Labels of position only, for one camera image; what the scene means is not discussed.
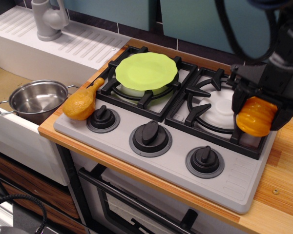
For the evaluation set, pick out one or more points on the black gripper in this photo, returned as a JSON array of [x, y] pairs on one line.
[[268, 82]]

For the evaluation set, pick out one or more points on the orange toy pumpkin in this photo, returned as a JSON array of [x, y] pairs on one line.
[[256, 116]]

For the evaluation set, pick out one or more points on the left black stove knob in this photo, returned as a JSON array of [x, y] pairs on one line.
[[103, 120]]

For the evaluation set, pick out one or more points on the black burner grate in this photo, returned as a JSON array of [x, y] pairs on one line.
[[153, 104], [204, 110]]

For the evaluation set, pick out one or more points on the light green plastic plate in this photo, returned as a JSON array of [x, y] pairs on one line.
[[146, 71]]

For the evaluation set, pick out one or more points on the small steel pot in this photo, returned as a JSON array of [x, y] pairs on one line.
[[37, 100]]

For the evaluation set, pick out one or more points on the middle black stove knob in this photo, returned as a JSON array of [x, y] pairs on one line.
[[150, 140]]

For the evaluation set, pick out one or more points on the grey toy stove top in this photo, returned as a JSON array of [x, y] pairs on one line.
[[234, 188]]

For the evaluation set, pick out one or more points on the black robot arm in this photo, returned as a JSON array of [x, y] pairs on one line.
[[279, 14]]

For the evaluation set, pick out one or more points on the white toy sink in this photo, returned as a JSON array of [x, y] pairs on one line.
[[71, 59]]

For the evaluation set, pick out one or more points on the toy chicken drumstick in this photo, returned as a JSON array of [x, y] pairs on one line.
[[81, 104]]

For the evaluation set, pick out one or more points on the wooden drawer fronts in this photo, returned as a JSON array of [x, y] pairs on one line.
[[16, 178]]

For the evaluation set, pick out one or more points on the grey toy faucet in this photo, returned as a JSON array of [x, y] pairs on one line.
[[49, 21]]

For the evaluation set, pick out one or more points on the right black stove knob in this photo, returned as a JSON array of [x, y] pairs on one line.
[[205, 162]]

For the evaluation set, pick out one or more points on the black stove knob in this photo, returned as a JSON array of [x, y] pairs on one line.
[[150, 140], [103, 120], [205, 162]]

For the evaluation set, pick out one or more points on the left black burner grate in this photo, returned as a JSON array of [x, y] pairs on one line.
[[153, 104]]

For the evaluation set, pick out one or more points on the right black burner grate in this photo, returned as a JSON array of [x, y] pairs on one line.
[[204, 110]]

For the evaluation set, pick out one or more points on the black oven door handle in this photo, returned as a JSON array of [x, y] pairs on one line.
[[94, 177]]

